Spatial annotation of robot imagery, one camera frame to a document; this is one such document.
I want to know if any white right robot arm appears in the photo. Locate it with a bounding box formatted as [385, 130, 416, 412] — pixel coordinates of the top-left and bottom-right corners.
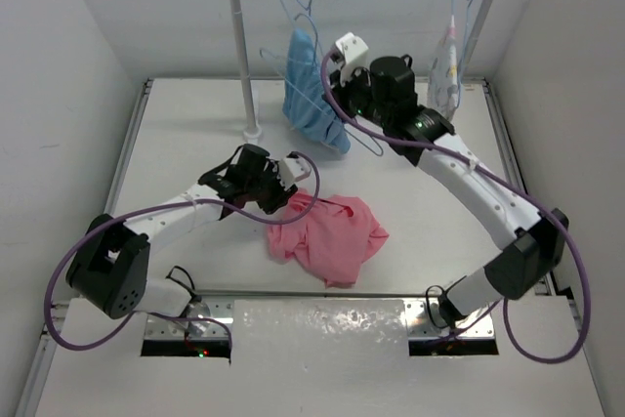
[321, 51, 568, 326]

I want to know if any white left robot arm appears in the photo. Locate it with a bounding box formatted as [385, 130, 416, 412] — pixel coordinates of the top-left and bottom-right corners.
[65, 144, 312, 319]

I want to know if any blue wire hanger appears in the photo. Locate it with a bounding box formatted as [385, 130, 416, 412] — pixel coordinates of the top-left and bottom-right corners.
[259, 13, 384, 157]

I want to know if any metal base plate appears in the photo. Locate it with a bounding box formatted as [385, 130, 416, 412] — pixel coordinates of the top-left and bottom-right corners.
[139, 292, 233, 344]
[402, 297, 495, 341]

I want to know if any pink t shirt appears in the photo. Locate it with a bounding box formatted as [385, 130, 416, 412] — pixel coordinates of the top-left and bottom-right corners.
[267, 189, 389, 287]

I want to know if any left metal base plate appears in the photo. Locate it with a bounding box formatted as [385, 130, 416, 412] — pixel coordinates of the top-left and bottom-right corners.
[139, 292, 233, 344]

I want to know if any blue hanger holding blue shirt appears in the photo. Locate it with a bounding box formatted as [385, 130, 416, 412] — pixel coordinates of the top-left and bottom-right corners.
[278, 0, 321, 50]

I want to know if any blue t shirt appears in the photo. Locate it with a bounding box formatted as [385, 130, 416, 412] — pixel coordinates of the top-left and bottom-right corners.
[282, 28, 351, 154]

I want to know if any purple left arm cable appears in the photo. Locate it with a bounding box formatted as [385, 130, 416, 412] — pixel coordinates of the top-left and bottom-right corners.
[43, 151, 321, 352]

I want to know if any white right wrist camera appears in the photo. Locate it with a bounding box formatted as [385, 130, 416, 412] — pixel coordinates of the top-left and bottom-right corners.
[334, 32, 369, 85]

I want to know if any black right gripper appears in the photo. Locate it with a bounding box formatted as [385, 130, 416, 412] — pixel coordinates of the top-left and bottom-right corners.
[324, 60, 392, 127]

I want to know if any empty blue hanger right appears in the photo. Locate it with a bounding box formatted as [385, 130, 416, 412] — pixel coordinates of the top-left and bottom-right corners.
[458, 0, 495, 76]

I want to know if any white patterned garment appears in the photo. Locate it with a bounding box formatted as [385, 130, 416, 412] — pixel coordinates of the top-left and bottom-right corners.
[427, 16, 460, 121]

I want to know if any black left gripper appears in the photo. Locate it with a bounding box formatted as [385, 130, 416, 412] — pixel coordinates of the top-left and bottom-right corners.
[245, 161, 296, 213]

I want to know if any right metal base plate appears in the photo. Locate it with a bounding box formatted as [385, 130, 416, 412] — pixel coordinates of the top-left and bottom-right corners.
[402, 297, 495, 341]

